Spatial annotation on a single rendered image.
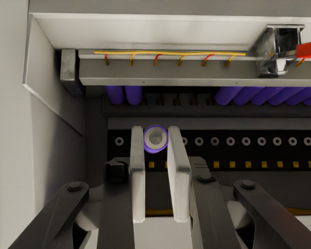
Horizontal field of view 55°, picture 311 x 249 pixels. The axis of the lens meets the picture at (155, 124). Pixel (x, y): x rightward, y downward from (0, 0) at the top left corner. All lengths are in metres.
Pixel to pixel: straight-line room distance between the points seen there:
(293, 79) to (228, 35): 0.07
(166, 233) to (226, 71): 0.14
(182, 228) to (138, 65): 0.14
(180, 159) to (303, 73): 0.17
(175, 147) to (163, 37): 0.10
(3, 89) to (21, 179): 0.06
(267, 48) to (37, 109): 0.18
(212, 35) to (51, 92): 0.14
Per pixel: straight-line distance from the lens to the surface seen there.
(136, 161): 0.15
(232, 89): 0.31
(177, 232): 0.25
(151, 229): 0.24
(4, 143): 0.23
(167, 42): 0.25
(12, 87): 0.23
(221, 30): 0.24
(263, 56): 0.25
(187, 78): 0.26
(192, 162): 0.17
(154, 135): 0.20
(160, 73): 0.26
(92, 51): 0.26
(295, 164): 0.43
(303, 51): 0.21
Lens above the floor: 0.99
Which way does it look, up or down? 6 degrees up
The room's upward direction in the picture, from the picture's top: 180 degrees counter-clockwise
